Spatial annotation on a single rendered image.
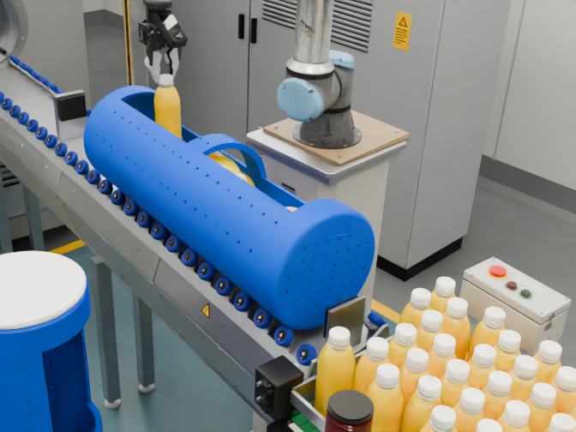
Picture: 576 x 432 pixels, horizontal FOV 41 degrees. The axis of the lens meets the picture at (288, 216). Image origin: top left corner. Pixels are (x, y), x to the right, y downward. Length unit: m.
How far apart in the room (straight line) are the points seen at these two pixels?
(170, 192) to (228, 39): 2.21
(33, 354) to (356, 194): 0.92
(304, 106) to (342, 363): 0.69
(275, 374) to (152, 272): 0.65
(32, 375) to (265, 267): 0.53
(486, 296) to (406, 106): 1.69
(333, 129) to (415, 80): 1.21
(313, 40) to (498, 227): 2.54
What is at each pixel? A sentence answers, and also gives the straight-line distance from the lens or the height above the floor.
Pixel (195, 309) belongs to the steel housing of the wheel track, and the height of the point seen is 0.86.
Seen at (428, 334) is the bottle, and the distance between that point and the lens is 1.51.
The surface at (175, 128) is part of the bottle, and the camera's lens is 2.14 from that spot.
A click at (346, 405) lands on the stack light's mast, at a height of 1.26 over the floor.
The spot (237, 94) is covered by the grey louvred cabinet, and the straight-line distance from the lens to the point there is 3.99.
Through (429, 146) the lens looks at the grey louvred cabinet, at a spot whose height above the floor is 0.69.
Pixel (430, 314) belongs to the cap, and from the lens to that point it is 1.51.
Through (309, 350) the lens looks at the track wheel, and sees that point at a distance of 1.59.
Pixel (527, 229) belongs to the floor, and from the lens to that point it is 4.24.
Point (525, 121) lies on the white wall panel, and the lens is 4.45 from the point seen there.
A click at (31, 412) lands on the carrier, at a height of 0.81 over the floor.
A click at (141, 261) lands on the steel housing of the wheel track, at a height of 0.86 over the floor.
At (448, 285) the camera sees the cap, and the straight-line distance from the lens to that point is 1.60.
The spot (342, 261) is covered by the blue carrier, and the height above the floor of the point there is 1.11.
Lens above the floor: 1.98
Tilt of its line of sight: 29 degrees down
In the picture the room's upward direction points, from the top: 3 degrees clockwise
